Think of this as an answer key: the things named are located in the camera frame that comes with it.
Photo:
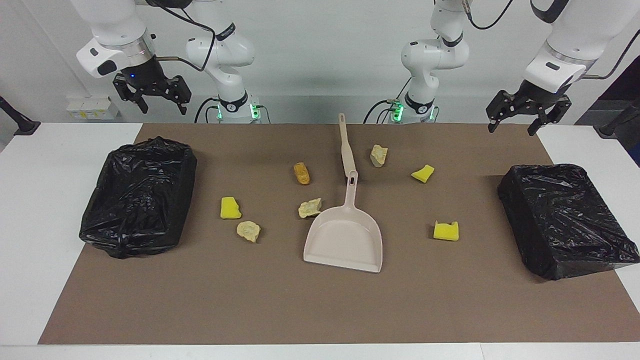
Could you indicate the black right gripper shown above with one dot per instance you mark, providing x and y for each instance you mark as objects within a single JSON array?
[{"x": 150, "y": 82}]

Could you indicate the beige hand brush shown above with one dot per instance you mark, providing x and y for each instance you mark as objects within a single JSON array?
[{"x": 345, "y": 145}]

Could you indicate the notched yellow sponge piece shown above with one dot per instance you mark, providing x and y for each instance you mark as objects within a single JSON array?
[{"x": 445, "y": 231}]

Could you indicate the brown table mat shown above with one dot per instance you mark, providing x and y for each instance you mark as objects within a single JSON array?
[{"x": 320, "y": 300}]

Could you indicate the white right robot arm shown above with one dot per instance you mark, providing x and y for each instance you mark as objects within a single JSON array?
[{"x": 115, "y": 25}]

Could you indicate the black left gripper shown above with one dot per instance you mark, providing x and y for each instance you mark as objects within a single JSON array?
[{"x": 530, "y": 100}]

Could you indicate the black bag lined bin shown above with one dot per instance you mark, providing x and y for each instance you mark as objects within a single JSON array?
[
  {"x": 135, "y": 200},
  {"x": 560, "y": 220}
]

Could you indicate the orange-brown bread roll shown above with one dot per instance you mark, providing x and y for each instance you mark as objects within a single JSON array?
[{"x": 301, "y": 173}]

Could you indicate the beige foam chunk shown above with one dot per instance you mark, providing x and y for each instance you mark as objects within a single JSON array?
[
  {"x": 309, "y": 208},
  {"x": 378, "y": 156},
  {"x": 248, "y": 231}
]

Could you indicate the beige plastic dustpan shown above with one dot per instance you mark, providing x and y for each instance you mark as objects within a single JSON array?
[{"x": 345, "y": 240}]

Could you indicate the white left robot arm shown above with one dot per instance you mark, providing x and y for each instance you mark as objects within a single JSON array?
[{"x": 575, "y": 40}]

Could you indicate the black stand base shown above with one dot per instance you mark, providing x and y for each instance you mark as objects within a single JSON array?
[
  {"x": 25, "y": 127},
  {"x": 607, "y": 131}
]

